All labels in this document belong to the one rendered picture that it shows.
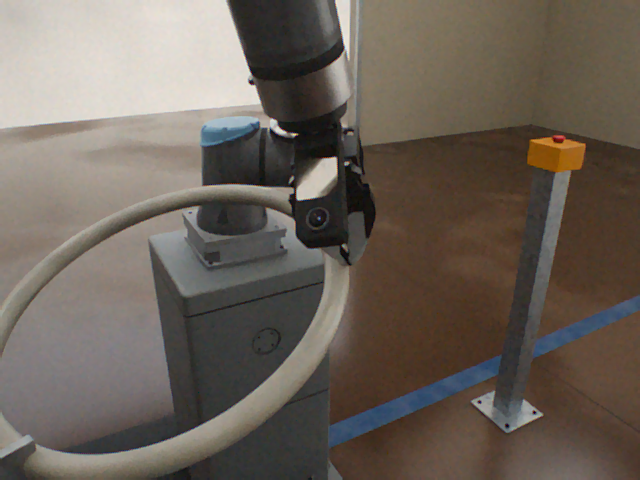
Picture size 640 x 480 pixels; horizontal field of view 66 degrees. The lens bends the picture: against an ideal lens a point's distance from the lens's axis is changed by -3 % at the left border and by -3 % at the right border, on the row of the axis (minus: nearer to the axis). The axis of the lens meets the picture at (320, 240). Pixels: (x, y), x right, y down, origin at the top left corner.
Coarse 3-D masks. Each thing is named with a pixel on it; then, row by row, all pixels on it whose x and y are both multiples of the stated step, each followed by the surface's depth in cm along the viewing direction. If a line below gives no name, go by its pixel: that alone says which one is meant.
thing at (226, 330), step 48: (288, 240) 144; (192, 288) 119; (240, 288) 122; (288, 288) 129; (192, 336) 121; (240, 336) 128; (288, 336) 135; (192, 384) 128; (240, 384) 133; (288, 432) 148
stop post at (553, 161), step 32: (544, 160) 156; (576, 160) 155; (544, 192) 161; (544, 224) 163; (544, 256) 169; (544, 288) 175; (512, 320) 184; (512, 352) 186; (512, 384) 189; (512, 416) 196
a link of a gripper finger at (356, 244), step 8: (352, 216) 55; (360, 216) 55; (352, 224) 56; (360, 224) 56; (352, 232) 57; (360, 232) 57; (352, 240) 58; (360, 240) 57; (352, 248) 58; (360, 248) 58; (352, 256) 59; (360, 256) 60; (352, 264) 61
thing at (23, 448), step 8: (24, 440) 48; (32, 440) 48; (8, 448) 47; (16, 448) 47; (24, 448) 48; (32, 448) 48; (0, 456) 46; (8, 456) 46; (16, 456) 47; (24, 456) 48; (0, 464) 46; (8, 464) 47; (16, 464) 47; (0, 472) 46; (8, 472) 47; (16, 472) 47
